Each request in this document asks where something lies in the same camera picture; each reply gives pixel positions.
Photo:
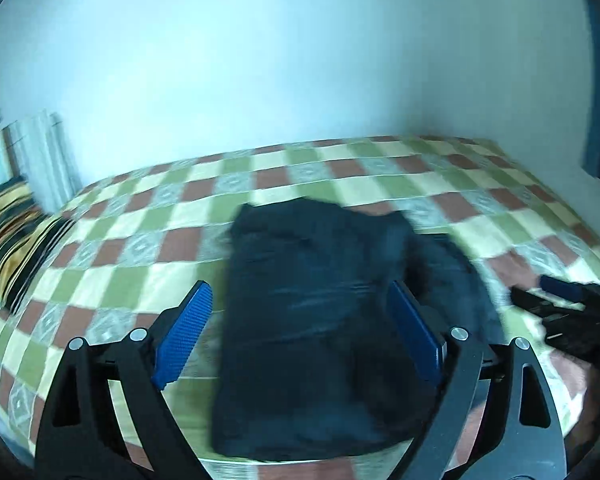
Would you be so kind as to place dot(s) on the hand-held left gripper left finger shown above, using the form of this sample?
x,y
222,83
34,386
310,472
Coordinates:
x,y
185,335

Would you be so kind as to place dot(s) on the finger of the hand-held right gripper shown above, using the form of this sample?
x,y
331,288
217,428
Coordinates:
x,y
540,305
562,286

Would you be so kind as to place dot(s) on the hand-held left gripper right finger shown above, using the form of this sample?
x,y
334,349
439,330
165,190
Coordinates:
x,y
412,330

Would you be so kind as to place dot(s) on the black puffer jacket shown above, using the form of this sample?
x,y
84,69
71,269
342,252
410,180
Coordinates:
x,y
305,335

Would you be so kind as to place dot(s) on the checkered green brown bed sheet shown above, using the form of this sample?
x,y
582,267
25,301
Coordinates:
x,y
330,175

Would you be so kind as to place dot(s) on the yellow black striped folded blanket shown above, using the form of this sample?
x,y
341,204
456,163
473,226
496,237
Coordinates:
x,y
10,230

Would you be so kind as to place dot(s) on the blue white striped pillow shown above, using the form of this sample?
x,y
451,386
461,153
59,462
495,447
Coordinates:
x,y
35,160

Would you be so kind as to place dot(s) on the dark door frame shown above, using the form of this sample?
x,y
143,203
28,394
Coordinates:
x,y
597,110

